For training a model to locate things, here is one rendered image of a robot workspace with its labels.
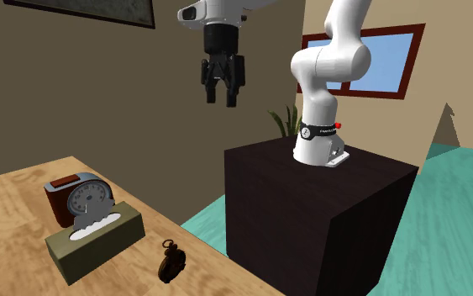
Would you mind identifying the green potted plant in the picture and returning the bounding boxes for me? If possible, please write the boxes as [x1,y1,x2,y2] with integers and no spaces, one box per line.
[267,104,303,139]

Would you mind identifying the olive green tissue box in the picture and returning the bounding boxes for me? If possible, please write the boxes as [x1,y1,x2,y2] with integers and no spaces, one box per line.
[45,198,146,287]

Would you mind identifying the dark framed wall picture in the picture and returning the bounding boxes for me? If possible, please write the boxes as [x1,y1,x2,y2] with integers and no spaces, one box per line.
[3,0,156,30]

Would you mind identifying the red framed window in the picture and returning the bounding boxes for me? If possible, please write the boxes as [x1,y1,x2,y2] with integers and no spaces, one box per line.
[296,23,427,101]

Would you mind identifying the dark robot stand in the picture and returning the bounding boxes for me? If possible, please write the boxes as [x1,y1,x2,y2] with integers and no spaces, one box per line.
[223,135,420,296]

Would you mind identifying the red and grey alarm clock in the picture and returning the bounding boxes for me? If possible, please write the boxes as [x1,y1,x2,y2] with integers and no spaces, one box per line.
[43,172,116,230]

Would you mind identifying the dark brown pocket watch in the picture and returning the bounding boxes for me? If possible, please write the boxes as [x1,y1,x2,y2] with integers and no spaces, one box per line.
[157,239,187,285]

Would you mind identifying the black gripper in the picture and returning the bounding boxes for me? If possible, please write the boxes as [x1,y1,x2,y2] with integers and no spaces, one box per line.
[200,23,247,108]

